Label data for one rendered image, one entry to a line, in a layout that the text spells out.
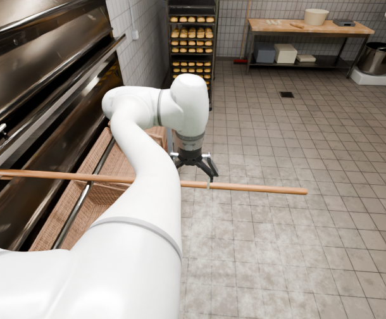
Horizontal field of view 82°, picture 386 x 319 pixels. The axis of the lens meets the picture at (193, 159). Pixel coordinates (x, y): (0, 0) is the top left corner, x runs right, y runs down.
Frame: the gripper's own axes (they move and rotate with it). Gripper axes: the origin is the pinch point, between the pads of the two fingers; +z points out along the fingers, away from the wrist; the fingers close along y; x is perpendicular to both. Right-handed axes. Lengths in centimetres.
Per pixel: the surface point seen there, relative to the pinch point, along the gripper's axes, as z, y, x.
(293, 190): 11.7, 44.5, 9.8
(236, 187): 11.7, 19.8, 9.6
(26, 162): 14, -84, 19
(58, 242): 14, -47, -20
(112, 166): 73, -74, 75
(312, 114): 134, 178, 277
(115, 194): 60, -56, 37
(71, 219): 14, -47, -10
